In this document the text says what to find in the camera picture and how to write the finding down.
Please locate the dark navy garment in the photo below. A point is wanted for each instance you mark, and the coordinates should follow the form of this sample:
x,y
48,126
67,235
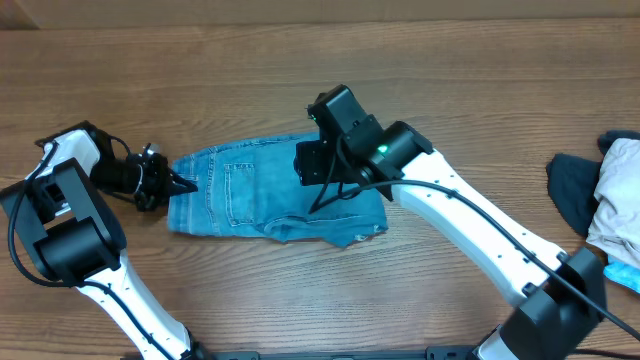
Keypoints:
x,y
572,181

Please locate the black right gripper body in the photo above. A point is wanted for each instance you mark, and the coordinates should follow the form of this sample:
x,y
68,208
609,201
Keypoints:
x,y
310,163

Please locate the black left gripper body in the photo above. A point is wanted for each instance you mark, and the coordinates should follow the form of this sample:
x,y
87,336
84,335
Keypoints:
x,y
150,186

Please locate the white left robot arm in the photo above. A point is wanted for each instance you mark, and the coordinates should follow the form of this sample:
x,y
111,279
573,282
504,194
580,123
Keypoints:
x,y
62,234

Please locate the blue denim jeans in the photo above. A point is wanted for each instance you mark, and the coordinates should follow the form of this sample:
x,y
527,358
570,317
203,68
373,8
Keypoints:
x,y
249,188

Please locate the beige crumpled garment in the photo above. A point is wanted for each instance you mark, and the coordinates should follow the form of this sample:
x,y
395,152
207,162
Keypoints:
x,y
615,224

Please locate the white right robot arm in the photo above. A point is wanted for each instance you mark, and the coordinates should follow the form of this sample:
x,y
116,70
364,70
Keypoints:
x,y
558,299

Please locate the light blue garment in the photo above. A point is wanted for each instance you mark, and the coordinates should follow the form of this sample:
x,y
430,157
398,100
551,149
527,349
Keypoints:
x,y
623,274

